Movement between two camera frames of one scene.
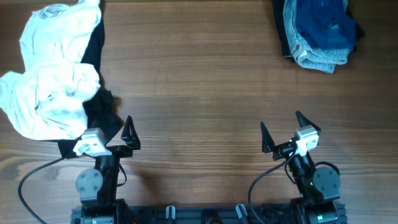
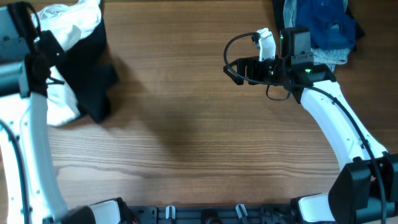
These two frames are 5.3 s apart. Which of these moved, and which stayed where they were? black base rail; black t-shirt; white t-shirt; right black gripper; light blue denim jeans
Moved: black t-shirt; white t-shirt; right black gripper
Stayed: black base rail; light blue denim jeans
